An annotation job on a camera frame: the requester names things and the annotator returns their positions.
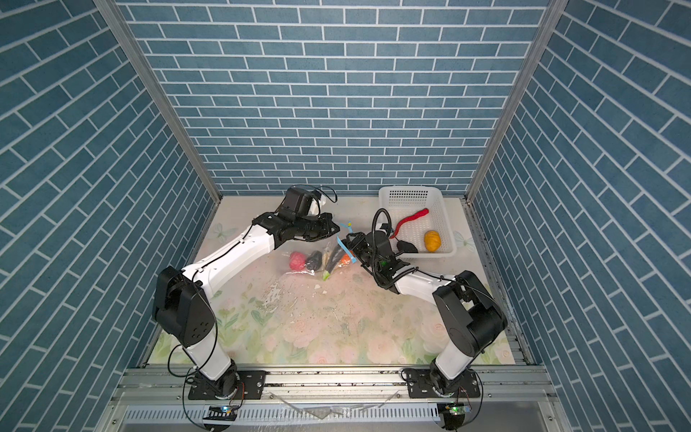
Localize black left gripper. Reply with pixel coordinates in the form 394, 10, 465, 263
292, 211, 341, 240

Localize long black food piece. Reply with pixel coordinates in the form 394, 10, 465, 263
322, 246, 347, 281

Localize clear zip top bag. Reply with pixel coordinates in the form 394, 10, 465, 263
236, 218, 363, 295

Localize small black food ball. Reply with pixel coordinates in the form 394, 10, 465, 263
305, 250, 323, 272

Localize pink round food ball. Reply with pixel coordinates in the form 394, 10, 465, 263
289, 251, 307, 272

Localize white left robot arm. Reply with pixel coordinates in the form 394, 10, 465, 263
152, 212, 340, 382

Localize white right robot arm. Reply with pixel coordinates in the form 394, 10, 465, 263
344, 230, 507, 382

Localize yellow food ball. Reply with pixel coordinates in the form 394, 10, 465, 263
424, 230, 443, 253

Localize white plastic perforated basket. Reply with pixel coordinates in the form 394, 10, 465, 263
379, 185, 457, 258

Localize red chili pepper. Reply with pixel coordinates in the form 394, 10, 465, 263
390, 208, 429, 239

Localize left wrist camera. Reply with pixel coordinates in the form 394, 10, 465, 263
276, 185, 324, 221

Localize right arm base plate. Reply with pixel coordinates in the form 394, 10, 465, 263
399, 367, 482, 399

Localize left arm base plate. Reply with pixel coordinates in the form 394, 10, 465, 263
185, 370, 266, 401

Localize aluminium mounting rail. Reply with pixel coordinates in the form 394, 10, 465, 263
97, 365, 569, 431

